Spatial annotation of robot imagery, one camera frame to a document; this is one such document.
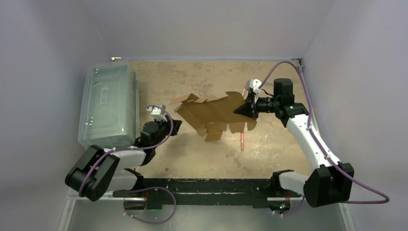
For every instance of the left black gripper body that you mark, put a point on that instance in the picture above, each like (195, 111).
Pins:
(164, 127)

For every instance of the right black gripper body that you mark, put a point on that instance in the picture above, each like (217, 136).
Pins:
(252, 106)

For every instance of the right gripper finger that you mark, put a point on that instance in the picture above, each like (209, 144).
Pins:
(247, 107)
(252, 115)

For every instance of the brown cardboard box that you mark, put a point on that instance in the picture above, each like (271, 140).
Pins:
(212, 117)

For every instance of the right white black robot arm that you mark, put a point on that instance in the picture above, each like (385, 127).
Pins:
(326, 184)

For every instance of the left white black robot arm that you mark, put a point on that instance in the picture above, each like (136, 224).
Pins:
(102, 170)

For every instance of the clear plastic storage bin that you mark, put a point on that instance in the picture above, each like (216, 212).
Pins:
(109, 114)

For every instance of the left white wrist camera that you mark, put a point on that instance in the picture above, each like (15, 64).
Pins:
(157, 112)

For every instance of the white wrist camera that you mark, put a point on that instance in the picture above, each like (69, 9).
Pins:
(253, 85)
(157, 112)

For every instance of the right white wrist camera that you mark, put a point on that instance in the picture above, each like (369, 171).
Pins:
(253, 85)

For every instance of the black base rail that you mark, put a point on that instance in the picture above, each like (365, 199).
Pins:
(158, 192)

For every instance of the aluminium frame rail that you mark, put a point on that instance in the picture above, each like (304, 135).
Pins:
(107, 214)

